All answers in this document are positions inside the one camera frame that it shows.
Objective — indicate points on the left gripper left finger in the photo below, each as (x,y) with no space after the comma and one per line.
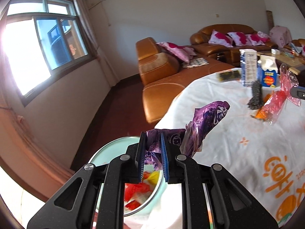
(127,168)

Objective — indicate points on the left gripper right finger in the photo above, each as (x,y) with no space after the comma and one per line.
(181,169)

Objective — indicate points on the red foam fruit net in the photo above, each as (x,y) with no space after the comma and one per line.
(136,195)

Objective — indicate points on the yellow plastic wrapper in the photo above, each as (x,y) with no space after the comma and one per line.
(151,177)

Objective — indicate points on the pink plastic bag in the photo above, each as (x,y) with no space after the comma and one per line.
(274,105)

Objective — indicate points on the purple snack wrapper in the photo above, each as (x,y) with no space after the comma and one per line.
(188,140)

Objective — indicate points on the mint green trash bin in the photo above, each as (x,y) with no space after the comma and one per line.
(118,147)

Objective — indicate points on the wooden coffee table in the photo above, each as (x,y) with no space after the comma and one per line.
(295,64)

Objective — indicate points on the blue Look milk carton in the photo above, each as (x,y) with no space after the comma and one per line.
(267,71)

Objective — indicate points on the orange snack wrapper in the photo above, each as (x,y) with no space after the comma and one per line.
(260,114)

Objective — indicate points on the black foam fruit net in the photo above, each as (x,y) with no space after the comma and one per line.
(256,102)

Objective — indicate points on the white box on coffee table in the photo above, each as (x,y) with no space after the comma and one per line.
(275,51)

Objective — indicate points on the brown leather armchair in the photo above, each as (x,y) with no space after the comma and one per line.
(296,45)

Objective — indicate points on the tall white milk carton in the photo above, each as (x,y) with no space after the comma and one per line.
(248,63)

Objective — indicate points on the pink white pillow right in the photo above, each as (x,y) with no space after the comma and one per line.
(259,38)

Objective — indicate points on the pink white pillow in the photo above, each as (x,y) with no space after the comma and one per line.
(259,38)
(221,39)
(240,39)

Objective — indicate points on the pink white pillow middle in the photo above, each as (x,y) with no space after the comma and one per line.
(240,39)

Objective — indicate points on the brown leather back sofa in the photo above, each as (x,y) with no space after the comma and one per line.
(199,41)

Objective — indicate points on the brown leather chaise sofa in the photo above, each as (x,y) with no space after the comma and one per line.
(164,78)

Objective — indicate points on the pink white pillow left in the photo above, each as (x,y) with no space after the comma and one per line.
(221,39)

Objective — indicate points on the checkered cushion mat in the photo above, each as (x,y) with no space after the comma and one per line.
(195,62)

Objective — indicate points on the pink pillow on chaise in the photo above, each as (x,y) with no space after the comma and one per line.
(185,54)

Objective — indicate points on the beige curtain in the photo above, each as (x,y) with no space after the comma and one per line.
(85,19)

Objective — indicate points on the window with dark frame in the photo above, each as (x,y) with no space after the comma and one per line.
(43,41)

